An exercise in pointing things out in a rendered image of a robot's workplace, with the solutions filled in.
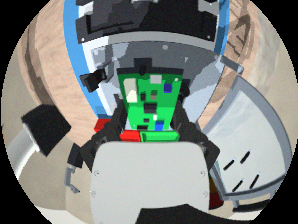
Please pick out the green circuit board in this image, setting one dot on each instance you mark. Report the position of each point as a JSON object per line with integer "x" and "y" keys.
{"x": 155, "y": 99}

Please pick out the red bin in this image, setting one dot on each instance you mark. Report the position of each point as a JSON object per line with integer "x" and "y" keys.
{"x": 128, "y": 135}

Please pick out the green bin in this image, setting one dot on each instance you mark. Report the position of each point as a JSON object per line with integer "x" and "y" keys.
{"x": 160, "y": 136}

